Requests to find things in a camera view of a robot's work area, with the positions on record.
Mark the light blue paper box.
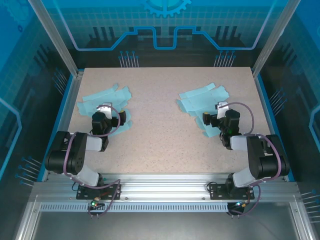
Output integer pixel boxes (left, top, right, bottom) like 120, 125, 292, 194
176, 83, 230, 139
76, 83, 134, 138

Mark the blue table edge strip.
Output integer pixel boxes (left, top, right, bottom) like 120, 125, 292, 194
36, 74, 75, 182
254, 73, 296, 182

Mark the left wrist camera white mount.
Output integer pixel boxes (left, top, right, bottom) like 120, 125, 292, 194
96, 103, 113, 120

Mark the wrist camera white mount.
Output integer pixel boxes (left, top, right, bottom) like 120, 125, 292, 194
215, 101, 230, 120
96, 103, 113, 120

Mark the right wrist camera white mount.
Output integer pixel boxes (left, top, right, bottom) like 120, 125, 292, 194
215, 101, 230, 120

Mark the aluminium table side rail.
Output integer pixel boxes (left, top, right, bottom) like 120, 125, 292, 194
41, 70, 85, 182

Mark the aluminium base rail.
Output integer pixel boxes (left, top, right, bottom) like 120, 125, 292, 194
32, 173, 299, 204

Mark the aluminium frame post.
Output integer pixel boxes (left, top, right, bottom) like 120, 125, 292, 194
26, 0, 86, 78
251, 0, 302, 78

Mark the slotted grey cable duct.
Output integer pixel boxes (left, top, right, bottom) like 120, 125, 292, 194
39, 202, 231, 213

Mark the aluminium lower frame rail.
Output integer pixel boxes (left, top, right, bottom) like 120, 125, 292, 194
13, 194, 42, 240
288, 196, 317, 240

